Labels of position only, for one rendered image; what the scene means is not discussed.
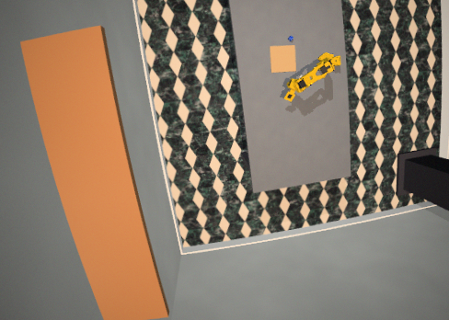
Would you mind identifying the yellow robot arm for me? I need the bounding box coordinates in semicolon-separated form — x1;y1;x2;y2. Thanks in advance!
294;52;340;93

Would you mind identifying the orange mat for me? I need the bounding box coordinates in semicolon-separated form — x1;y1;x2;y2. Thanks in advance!
270;45;296;73

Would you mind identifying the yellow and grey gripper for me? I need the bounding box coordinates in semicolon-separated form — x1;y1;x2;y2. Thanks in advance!
284;79;296;101

